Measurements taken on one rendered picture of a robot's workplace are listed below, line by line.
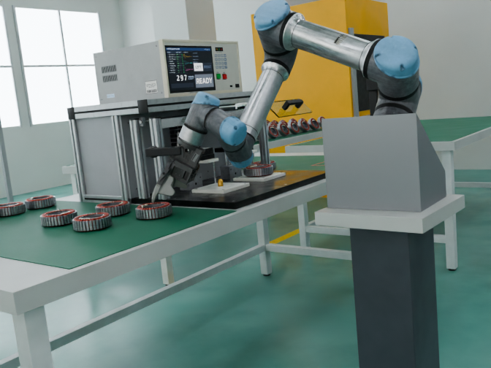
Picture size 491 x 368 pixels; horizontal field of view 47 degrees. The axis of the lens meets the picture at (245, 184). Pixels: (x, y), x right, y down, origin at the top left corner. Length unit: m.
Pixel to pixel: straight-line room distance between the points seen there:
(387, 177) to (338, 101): 4.12
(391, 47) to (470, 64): 5.53
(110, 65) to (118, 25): 8.11
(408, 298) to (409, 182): 0.33
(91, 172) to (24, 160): 6.82
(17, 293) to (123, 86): 1.17
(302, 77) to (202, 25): 1.24
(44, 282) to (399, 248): 0.92
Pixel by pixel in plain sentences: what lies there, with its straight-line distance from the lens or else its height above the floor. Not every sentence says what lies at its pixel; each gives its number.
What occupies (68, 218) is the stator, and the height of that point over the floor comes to 0.77.
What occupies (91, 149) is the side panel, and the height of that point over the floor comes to 0.95.
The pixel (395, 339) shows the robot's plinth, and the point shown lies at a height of 0.37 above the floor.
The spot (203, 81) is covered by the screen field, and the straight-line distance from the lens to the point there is 2.20.
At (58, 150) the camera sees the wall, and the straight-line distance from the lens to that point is 9.35.
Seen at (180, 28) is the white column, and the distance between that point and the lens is 6.20.
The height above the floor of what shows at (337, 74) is 1.22.
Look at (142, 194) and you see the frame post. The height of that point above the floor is 0.79.
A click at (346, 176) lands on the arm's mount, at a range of 1.63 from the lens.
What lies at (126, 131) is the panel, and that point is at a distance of 2.08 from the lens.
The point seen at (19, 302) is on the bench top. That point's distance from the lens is 1.26.
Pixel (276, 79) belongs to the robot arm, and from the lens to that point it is 1.84.
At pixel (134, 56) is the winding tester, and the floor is 1.28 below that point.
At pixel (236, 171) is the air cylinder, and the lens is 2.32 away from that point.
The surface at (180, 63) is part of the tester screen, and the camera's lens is 2.12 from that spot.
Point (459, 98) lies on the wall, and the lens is 7.17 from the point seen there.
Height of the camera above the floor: 1.09
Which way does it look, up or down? 9 degrees down
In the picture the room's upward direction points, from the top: 5 degrees counter-clockwise
